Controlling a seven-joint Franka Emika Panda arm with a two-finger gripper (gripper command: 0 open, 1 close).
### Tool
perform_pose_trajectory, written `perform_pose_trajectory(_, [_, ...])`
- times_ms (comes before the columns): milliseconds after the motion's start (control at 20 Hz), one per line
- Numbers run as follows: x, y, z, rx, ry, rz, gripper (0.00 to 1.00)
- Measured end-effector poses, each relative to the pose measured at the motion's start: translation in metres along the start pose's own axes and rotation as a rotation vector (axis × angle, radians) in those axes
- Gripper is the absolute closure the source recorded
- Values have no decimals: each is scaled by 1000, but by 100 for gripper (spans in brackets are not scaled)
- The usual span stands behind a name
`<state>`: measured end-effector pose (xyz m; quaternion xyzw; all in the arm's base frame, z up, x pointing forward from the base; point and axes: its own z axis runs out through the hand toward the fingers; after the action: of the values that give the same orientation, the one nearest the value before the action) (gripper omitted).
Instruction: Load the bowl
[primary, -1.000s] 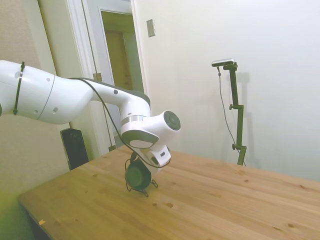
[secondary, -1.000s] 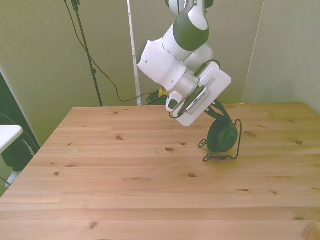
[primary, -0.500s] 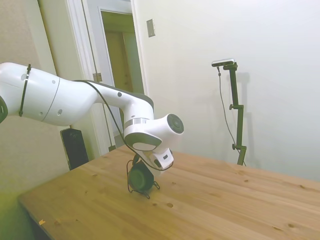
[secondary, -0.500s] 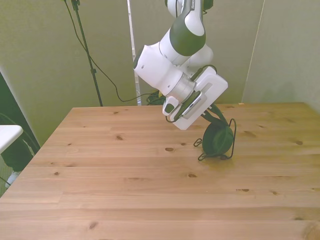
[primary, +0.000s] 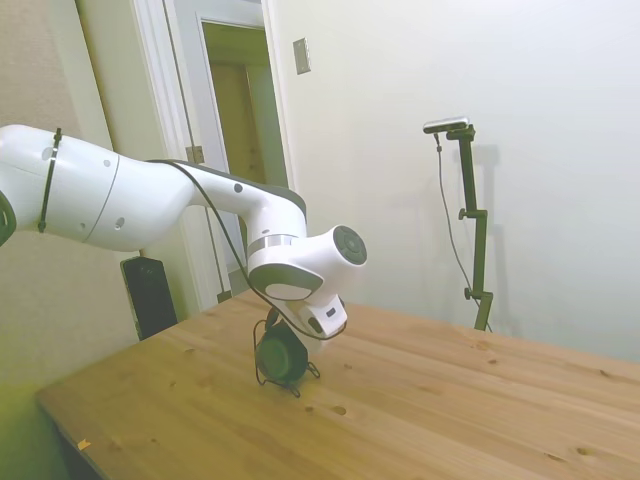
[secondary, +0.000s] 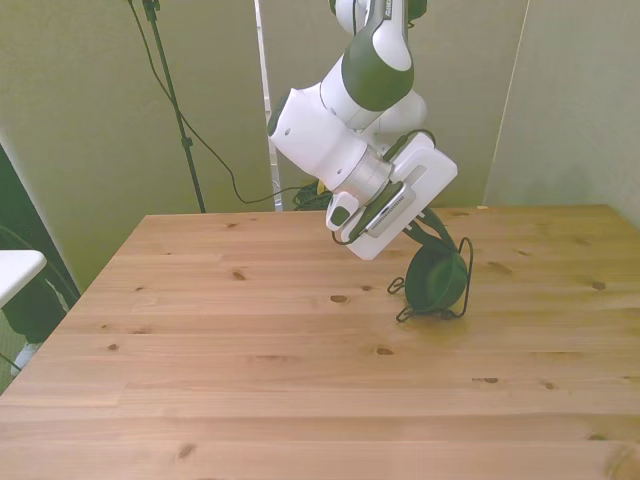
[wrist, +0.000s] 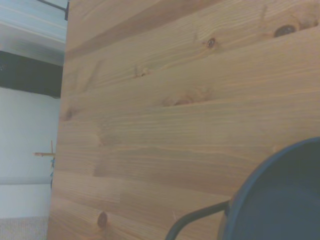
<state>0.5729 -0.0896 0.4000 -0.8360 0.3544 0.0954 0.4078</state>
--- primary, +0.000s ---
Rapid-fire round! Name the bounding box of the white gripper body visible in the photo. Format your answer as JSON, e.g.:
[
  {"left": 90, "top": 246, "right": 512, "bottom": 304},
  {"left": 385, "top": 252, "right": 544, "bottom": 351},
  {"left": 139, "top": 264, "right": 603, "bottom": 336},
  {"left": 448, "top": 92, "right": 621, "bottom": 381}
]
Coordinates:
[{"left": 279, "top": 305, "right": 333, "bottom": 359}]

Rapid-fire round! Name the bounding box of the black zip tie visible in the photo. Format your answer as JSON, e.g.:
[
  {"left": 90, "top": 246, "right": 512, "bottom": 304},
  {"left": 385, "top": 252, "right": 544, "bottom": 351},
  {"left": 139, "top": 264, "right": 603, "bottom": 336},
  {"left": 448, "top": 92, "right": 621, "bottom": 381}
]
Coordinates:
[{"left": 36, "top": 127, "right": 64, "bottom": 235}]

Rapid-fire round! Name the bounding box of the black tower box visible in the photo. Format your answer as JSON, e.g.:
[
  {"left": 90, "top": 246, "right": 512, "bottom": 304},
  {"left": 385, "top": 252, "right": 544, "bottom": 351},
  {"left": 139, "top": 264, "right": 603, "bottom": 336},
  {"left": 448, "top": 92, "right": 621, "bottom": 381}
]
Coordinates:
[{"left": 119, "top": 255, "right": 179, "bottom": 343}]

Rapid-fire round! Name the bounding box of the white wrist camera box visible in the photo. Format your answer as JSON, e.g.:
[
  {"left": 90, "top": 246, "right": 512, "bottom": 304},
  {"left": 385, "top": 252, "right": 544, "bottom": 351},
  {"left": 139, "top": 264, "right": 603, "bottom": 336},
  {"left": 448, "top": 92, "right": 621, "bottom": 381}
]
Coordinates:
[{"left": 298, "top": 293, "right": 349, "bottom": 342}]

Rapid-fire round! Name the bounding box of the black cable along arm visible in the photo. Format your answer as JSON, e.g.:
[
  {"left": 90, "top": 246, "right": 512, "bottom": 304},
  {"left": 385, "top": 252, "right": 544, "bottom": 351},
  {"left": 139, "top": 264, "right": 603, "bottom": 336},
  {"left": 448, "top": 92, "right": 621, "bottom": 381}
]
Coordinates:
[{"left": 143, "top": 158, "right": 350, "bottom": 344}]

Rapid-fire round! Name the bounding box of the black camera stand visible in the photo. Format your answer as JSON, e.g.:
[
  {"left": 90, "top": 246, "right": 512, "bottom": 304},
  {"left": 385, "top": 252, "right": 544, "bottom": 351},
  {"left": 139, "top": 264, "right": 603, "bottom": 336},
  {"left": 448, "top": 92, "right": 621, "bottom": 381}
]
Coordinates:
[{"left": 444, "top": 125, "right": 496, "bottom": 332}]

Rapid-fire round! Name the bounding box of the grey exterior camera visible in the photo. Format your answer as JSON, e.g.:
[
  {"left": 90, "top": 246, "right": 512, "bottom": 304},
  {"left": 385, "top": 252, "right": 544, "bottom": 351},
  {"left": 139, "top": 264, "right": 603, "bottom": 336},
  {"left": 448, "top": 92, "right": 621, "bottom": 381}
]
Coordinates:
[{"left": 422, "top": 115, "right": 473, "bottom": 136}]

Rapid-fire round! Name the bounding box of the black wire dish rack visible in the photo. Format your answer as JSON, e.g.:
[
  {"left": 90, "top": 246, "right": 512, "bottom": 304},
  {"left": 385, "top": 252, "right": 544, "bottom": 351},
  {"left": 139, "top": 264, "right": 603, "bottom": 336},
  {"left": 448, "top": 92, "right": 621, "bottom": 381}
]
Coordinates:
[{"left": 252, "top": 319, "right": 322, "bottom": 399}]

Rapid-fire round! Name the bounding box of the grey wall switch plate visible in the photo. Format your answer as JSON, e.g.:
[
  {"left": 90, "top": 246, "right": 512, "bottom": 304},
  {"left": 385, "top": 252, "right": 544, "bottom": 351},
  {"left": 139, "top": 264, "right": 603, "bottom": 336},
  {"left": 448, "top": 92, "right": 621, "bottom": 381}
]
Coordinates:
[{"left": 292, "top": 37, "right": 313, "bottom": 77}]

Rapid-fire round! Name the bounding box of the brown wooden inner door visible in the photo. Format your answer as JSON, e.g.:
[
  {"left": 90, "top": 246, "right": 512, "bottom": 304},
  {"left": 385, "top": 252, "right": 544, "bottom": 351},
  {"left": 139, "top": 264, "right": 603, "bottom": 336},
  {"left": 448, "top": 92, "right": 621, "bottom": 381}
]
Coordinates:
[{"left": 208, "top": 60, "right": 275, "bottom": 184}]

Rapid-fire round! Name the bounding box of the dark green bowl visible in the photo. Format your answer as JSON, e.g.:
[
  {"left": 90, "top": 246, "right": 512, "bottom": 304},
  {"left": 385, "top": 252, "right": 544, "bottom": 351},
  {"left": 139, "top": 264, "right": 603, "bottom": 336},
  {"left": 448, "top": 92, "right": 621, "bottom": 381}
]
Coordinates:
[{"left": 255, "top": 322, "right": 311, "bottom": 385}]

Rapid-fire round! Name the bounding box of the white open door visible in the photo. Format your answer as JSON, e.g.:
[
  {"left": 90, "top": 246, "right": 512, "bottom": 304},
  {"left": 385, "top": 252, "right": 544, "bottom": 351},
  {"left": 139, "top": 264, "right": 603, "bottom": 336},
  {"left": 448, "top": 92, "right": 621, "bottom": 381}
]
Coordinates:
[{"left": 130, "top": 0, "right": 221, "bottom": 321}]

